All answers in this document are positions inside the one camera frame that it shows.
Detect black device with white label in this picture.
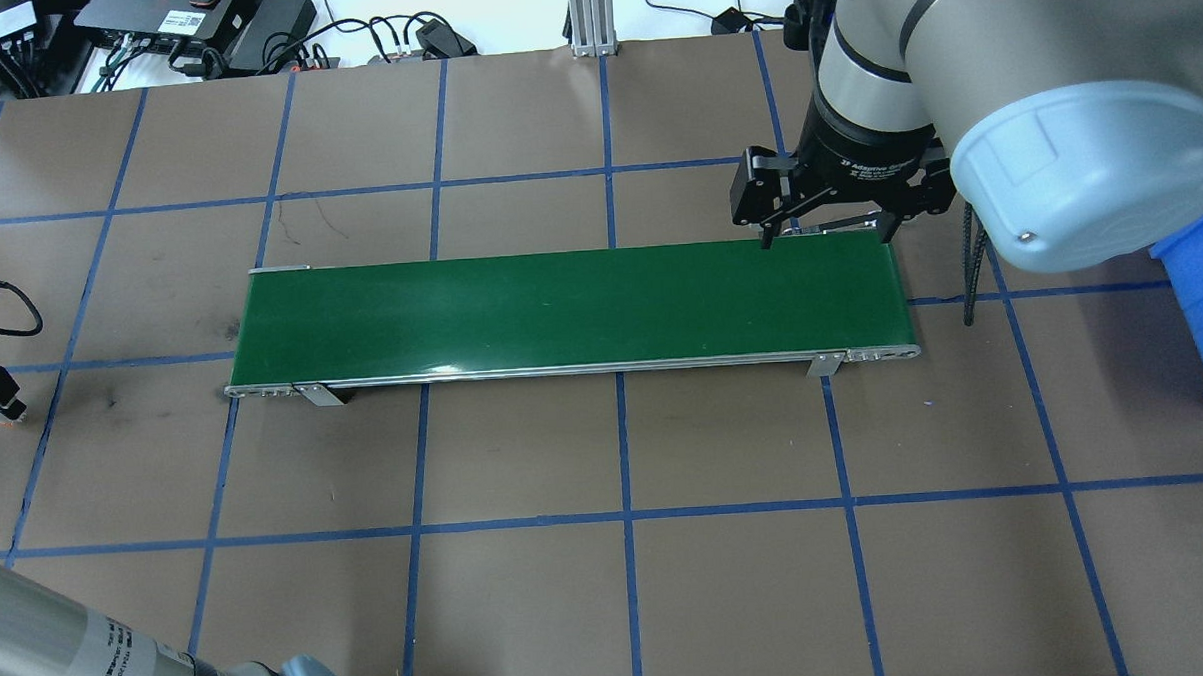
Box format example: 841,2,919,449
0,0,48,46

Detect black braided cable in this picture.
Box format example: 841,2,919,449
960,199,994,327

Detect black power brick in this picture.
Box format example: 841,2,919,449
221,0,321,75

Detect green belt conveyor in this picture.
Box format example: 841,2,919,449
221,235,924,410

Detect thin black cable with plug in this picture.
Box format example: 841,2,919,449
0,262,45,338

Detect flat black electronics box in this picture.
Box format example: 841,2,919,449
73,0,263,53

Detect aluminium profile post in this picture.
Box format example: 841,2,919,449
568,0,621,59

